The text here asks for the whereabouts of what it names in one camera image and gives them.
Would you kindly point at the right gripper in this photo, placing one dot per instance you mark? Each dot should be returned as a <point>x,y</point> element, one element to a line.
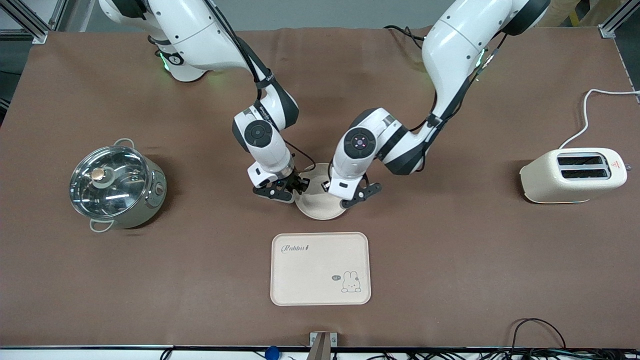
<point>295,181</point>

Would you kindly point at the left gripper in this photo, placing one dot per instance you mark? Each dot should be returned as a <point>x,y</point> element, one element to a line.
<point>324,185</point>

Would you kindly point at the round cream plate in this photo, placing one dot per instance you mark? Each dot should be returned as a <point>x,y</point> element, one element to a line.
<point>320,205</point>

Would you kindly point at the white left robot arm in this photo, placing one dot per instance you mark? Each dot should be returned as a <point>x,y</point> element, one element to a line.
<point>450,45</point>

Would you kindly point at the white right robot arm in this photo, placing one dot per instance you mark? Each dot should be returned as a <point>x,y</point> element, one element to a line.
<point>200,30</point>

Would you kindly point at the cream rabbit print tray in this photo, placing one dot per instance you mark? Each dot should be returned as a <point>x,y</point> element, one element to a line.
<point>320,272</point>

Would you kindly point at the brown table cloth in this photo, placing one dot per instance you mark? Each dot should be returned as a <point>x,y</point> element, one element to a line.
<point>320,325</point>

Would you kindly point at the small blue round object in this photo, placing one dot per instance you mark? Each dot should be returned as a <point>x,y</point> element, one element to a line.
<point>271,353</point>

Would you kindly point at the glass pot lid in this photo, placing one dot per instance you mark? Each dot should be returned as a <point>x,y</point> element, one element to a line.
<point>109,182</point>

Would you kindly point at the cream two-slot toaster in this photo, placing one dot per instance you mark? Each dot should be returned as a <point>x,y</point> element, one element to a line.
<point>570,186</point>

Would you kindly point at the tan cardboard box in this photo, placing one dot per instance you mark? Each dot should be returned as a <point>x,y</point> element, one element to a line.
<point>565,14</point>

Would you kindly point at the aluminium frame profile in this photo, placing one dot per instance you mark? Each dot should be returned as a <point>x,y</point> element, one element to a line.
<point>617,19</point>
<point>30,25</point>

